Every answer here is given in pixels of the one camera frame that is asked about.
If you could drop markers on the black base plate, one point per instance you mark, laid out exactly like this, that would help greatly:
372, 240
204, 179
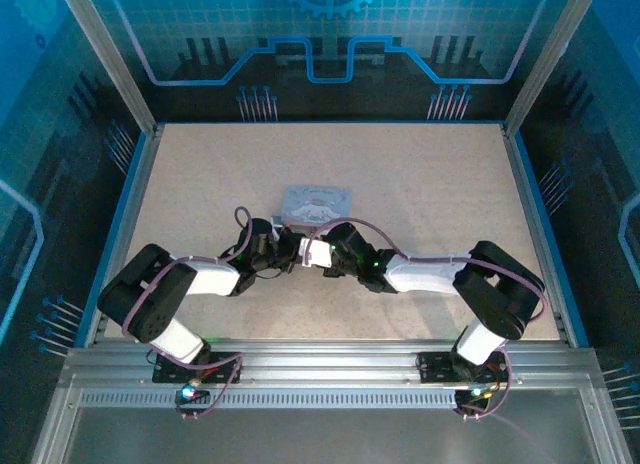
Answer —
435, 366
222, 364

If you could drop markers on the aluminium side rail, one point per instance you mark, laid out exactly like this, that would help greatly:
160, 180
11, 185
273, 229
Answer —
137, 199
527, 199

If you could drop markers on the aluminium frame post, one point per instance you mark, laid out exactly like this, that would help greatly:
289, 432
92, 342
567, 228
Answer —
107, 54
550, 54

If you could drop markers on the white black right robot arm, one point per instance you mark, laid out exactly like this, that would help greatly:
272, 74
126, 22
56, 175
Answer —
430, 276

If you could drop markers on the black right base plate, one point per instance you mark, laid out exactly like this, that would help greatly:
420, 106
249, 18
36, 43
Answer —
435, 366

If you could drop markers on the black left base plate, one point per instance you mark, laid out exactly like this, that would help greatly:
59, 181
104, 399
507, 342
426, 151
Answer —
222, 364

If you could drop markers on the grey metal front plate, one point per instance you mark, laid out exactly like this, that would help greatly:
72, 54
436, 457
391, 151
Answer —
325, 436

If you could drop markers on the right base status light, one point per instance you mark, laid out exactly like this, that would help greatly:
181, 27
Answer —
476, 392

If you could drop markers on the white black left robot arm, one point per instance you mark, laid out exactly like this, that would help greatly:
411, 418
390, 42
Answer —
210, 279

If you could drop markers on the aluminium mounting rail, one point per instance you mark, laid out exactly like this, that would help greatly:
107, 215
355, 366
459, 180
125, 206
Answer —
325, 359

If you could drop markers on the left base status light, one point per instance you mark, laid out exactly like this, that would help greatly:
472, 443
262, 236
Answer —
187, 393

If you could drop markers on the base status light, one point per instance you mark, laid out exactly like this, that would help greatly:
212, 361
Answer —
187, 393
476, 392

